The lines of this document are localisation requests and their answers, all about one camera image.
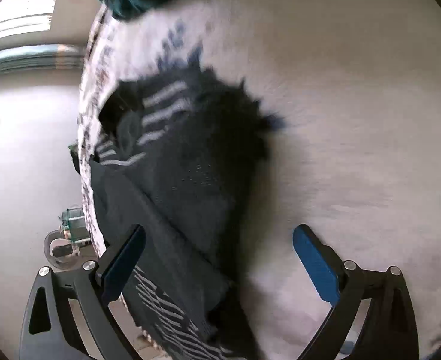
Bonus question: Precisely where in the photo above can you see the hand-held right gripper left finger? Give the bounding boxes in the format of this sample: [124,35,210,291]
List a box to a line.
[20,224,147,360]

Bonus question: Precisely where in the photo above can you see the grey-blue curtain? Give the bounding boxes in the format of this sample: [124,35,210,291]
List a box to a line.
[0,44,88,77]

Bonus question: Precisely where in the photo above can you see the round plastic container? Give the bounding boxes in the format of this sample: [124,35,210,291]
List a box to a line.
[43,230,84,271]

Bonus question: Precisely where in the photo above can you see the floral bed blanket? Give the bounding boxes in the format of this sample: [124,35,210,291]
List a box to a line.
[77,0,441,360]

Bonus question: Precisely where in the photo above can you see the teal storage cart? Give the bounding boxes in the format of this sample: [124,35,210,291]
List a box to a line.
[59,205,90,246]

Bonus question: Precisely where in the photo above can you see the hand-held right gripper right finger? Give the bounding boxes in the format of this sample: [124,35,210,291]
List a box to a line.
[292,224,420,360]

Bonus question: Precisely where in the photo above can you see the black striped garment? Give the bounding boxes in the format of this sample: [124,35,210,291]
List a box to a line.
[89,65,286,360]

